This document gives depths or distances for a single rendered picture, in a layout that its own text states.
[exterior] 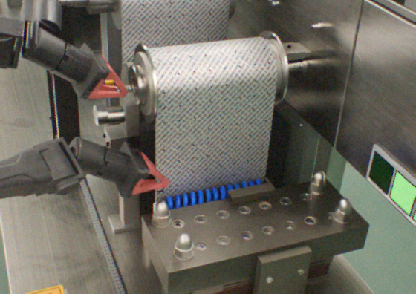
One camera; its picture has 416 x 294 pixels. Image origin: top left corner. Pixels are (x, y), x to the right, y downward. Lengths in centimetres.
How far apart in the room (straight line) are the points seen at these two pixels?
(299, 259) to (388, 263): 162
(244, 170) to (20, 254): 48
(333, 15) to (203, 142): 33
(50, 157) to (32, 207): 40
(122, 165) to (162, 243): 16
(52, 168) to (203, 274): 31
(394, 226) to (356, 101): 187
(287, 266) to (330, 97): 32
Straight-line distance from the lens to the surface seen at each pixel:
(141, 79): 104
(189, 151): 111
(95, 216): 132
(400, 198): 99
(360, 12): 103
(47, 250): 125
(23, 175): 93
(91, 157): 103
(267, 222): 111
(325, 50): 113
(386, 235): 282
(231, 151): 115
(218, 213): 112
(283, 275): 109
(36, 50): 98
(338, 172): 153
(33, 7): 105
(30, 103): 179
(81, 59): 102
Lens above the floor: 173
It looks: 31 degrees down
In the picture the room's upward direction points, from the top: 3 degrees clockwise
